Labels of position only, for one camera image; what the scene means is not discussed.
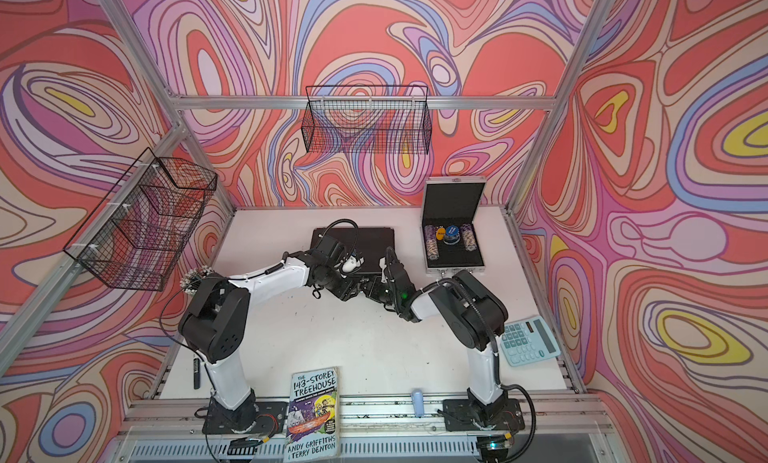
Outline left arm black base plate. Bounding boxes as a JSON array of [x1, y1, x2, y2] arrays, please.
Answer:
[[202, 398, 288, 436]]

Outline black wire basket back wall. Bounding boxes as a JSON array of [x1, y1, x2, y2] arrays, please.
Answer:
[[301, 84, 433, 155]]

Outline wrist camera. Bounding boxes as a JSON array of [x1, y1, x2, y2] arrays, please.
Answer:
[[311, 234, 346, 266], [382, 246, 406, 283]]

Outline light green calculator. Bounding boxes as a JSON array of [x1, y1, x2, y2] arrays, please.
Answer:
[[501, 316, 561, 367]]

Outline aluminium frame rail front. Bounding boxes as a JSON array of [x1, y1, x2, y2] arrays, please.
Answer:
[[118, 391, 617, 437]]

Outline silver aluminium poker case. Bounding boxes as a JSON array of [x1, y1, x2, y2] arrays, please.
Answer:
[[421, 177, 486, 274]]

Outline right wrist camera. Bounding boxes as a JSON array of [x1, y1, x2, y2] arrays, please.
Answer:
[[382, 246, 406, 283]]

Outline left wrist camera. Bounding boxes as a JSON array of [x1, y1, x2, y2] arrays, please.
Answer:
[[311, 234, 346, 266]]

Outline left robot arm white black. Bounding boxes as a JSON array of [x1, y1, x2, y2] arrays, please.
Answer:
[[179, 251, 362, 411]]

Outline small light blue tube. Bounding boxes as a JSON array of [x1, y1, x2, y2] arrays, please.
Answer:
[[411, 389, 425, 418]]

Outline treehouse paperback book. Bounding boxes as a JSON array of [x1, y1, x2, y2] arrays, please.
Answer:
[[284, 367, 341, 462]]

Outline black wire basket wall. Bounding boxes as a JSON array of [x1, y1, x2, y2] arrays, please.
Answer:
[[301, 84, 433, 155], [63, 149, 218, 292]]

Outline black wire basket left wall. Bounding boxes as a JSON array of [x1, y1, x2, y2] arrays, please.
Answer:
[[63, 149, 218, 292]]

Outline black poker case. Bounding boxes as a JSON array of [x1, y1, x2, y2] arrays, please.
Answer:
[[328, 226, 395, 276]]

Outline silver pencil cup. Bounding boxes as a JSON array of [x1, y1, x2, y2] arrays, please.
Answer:
[[180, 266, 213, 296]]

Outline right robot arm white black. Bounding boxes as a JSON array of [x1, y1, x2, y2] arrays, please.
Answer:
[[362, 266, 508, 409]]

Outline black marker pen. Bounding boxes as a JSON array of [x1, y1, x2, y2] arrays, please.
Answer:
[[192, 358, 201, 390]]

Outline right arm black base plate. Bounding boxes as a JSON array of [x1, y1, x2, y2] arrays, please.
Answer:
[[437, 392, 526, 435]]

